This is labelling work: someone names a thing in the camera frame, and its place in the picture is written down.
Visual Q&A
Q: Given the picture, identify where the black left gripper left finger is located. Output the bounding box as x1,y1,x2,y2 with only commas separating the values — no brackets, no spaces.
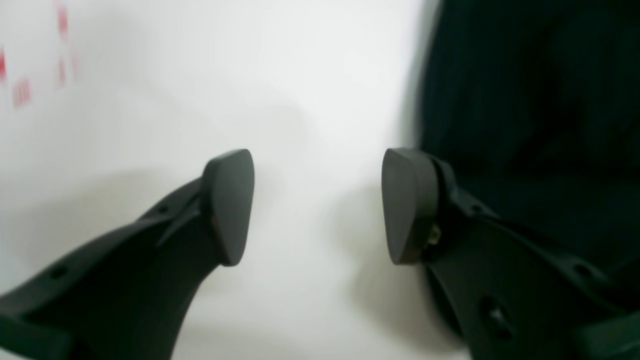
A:
0,149,255,360

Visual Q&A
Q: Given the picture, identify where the black printed T-shirt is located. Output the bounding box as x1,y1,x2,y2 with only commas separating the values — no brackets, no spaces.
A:
419,0,640,310

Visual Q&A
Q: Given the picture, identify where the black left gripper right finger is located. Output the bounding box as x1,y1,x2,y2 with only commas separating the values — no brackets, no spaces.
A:
381,148,639,360

